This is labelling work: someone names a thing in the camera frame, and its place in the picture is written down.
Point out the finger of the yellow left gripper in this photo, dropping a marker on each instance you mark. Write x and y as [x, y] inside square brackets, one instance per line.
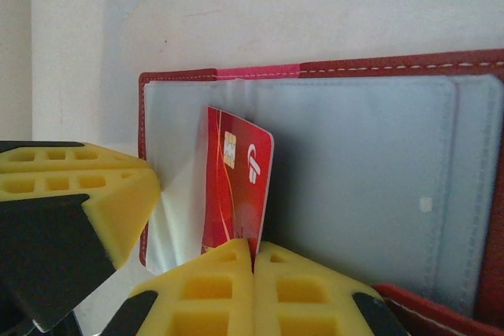
[118, 210]
[98, 161]

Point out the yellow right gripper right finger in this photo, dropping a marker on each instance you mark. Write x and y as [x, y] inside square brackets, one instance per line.
[299, 292]

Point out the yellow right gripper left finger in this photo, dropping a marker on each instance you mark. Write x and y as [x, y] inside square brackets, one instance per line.
[204, 292]

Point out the red credit card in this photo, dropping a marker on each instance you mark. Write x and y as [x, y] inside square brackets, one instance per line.
[240, 178]

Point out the red box base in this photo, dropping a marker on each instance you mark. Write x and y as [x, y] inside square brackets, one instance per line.
[354, 155]

